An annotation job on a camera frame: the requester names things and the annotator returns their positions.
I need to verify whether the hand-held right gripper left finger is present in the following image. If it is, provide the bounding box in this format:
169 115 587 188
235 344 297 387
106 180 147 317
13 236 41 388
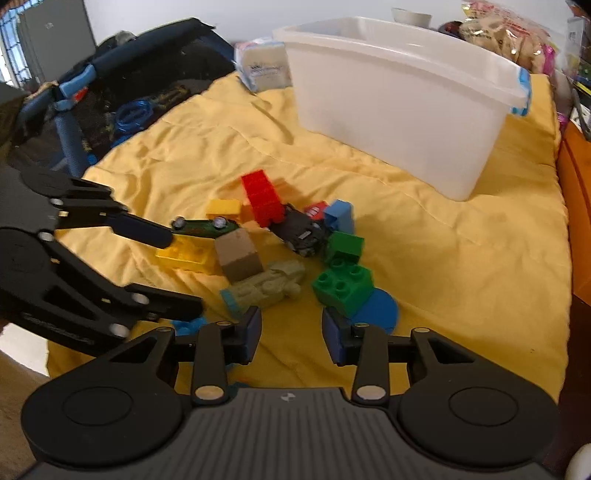
108 305 263 408

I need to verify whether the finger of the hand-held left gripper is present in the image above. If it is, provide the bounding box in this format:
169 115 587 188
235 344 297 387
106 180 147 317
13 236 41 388
51 178 174 248
9 231 204 357

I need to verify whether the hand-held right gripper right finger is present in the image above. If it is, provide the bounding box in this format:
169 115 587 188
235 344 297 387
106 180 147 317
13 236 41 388
322 307 481 408

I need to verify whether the green toy car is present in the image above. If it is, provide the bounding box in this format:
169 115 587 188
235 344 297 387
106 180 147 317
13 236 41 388
171 216 241 240

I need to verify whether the red long toy block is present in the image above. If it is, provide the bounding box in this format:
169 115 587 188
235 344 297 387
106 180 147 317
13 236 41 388
241 171 288 228

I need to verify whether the white plastic storage bin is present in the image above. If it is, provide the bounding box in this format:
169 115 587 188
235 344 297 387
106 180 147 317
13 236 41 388
272 17 532 202

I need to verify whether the green toy block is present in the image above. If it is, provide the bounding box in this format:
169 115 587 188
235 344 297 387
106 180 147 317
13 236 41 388
311 263 374 319
323 231 365 266

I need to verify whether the blue plastic disc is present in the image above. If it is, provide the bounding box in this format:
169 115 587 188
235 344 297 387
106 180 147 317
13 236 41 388
355 288 399 330

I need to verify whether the beige toy vehicle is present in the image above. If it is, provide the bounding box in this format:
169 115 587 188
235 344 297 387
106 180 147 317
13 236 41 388
221 258 306 319

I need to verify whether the brown cube block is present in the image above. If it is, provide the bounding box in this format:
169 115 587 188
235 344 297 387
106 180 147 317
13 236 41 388
215 229 264 283

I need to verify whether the small yellow toy block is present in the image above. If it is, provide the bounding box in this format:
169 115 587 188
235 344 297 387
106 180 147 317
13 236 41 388
205 198 242 222

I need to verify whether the black toy car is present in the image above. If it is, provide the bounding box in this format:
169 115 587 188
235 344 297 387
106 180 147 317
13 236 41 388
270 205 329 257

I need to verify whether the small blue toy block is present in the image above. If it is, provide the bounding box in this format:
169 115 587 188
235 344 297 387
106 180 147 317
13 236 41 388
323 199 355 236

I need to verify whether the yellow blanket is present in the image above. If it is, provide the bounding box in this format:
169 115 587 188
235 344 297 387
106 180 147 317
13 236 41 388
46 71 573 402

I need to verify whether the grey cabinet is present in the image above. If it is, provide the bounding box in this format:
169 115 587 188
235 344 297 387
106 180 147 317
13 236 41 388
16 0 98 84

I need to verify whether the blue mesh playpen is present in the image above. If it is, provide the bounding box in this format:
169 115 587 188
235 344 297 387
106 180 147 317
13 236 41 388
9 17 236 178

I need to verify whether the wet wipes pack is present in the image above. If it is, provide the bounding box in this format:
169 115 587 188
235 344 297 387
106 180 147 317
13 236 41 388
233 38 293 93

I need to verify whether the clear snack bag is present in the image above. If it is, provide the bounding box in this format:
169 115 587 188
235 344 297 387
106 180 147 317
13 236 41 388
459 0 550 75

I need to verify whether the blue coiled cable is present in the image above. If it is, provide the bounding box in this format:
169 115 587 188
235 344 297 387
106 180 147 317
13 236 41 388
113 98 155 139

